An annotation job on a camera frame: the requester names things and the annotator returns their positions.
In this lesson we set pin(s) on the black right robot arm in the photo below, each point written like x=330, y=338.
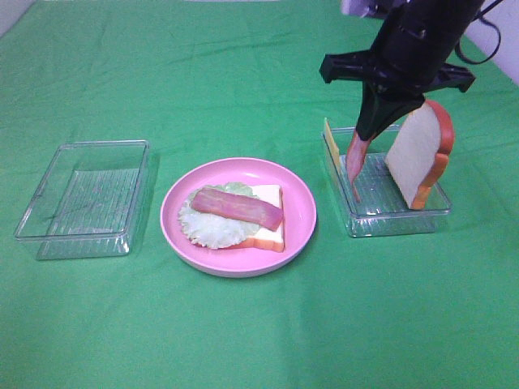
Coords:
x=435, y=26

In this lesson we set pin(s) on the clear plastic box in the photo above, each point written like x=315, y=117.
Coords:
x=382, y=210
x=89, y=201

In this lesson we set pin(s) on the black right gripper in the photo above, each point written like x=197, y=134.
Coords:
x=393, y=82

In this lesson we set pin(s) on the yellow cheese slice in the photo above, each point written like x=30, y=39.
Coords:
x=332, y=146

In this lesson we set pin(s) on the green tablecloth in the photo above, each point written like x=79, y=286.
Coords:
x=202, y=81

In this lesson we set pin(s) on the bread slice in right box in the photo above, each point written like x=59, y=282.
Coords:
x=420, y=153

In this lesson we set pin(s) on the clear right plastic box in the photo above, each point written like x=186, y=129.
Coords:
x=382, y=210

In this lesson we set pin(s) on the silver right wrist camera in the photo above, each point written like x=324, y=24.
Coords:
x=375, y=9

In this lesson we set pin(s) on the bread slice from box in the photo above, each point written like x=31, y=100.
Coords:
x=264, y=239

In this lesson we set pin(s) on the bacon strip from box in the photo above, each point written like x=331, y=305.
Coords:
x=238, y=207
x=354, y=161

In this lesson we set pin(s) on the clear left plastic box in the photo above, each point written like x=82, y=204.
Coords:
x=89, y=201

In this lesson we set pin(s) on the pink round plate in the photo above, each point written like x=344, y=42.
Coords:
x=299, y=207

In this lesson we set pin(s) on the green lettuce leaf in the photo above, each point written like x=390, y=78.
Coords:
x=210, y=230

